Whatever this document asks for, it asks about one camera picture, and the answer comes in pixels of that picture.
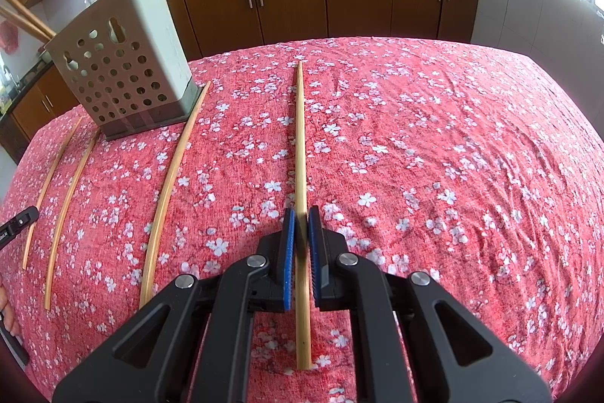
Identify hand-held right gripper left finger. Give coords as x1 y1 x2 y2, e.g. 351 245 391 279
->
52 208 296 403

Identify red plastic bag on hook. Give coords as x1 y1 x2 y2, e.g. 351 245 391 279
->
0 20 20 52

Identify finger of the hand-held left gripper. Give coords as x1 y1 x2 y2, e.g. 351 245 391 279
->
0 205 39 249

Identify person's left hand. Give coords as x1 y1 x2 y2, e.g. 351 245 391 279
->
0 284 22 337

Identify red floral tablecloth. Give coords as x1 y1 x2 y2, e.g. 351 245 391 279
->
0 36 604 403

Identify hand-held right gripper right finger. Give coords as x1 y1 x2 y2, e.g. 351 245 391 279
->
307 205 554 403

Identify brown wooden base cabinets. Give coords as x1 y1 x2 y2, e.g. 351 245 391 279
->
0 0 482 149

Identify beige perforated utensil holder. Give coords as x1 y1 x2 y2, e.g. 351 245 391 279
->
44 0 193 142

